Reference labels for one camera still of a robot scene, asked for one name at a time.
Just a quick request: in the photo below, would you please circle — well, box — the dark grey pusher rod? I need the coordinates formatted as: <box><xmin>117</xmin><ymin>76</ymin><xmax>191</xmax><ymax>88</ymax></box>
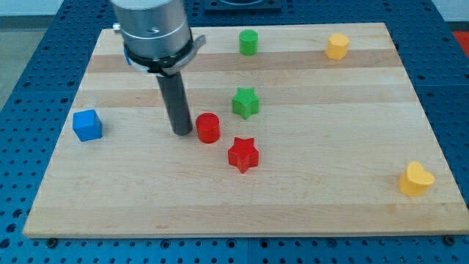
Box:
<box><xmin>157</xmin><ymin>73</ymin><xmax>193</xmax><ymax>136</ymax></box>

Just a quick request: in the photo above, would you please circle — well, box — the blue cube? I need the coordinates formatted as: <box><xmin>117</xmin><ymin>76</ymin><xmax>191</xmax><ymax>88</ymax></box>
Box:
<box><xmin>73</xmin><ymin>109</ymin><xmax>103</xmax><ymax>142</ymax></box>

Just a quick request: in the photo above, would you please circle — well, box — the yellow heart block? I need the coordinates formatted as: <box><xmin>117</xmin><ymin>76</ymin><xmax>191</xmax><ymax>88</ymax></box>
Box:
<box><xmin>398</xmin><ymin>161</ymin><xmax>435</xmax><ymax>197</ymax></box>

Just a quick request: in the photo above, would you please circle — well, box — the green star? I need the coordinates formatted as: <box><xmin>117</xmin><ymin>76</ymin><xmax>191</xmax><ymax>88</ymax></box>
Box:
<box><xmin>232</xmin><ymin>87</ymin><xmax>259</xmax><ymax>120</ymax></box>

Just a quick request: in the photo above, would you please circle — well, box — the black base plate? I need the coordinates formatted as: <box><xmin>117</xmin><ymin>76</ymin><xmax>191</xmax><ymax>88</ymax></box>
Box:
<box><xmin>202</xmin><ymin>0</ymin><xmax>283</xmax><ymax>12</ymax></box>

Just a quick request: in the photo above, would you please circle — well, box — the yellow hexagon block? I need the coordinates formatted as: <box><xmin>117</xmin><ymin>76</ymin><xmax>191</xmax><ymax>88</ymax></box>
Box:
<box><xmin>325</xmin><ymin>33</ymin><xmax>350</xmax><ymax>60</ymax></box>

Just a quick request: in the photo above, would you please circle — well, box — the red cylinder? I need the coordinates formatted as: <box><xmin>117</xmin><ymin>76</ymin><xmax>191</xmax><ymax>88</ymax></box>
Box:
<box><xmin>196</xmin><ymin>112</ymin><xmax>221</xmax><ymax>144</ymax></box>

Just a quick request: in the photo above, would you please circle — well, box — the red star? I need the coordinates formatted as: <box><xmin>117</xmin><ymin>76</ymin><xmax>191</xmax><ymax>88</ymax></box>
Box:
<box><xmin>227</xmin><ymin>137</ymin><xmax>259</xmax><ymax>174</ymax></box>

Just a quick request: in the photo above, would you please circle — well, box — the wooden board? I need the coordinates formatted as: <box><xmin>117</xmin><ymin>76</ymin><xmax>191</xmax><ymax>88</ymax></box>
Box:
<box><xmin>23</xmin><ymin>23</ymin><xmax>468</xmax><ymax>238</ymax></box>

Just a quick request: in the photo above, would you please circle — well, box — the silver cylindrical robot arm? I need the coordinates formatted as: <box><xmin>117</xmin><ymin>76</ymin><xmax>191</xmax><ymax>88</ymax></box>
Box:
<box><xmin>111</xmin><ymin>0</ymin><xmax>206</xmax><ymax>76</ymax></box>

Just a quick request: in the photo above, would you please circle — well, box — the green cylinder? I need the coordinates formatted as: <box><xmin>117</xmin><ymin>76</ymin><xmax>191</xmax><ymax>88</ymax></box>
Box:
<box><xmin>239</xmin><ymin>29</ymin><xmax>259</xmax><ymax>56</ymax></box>

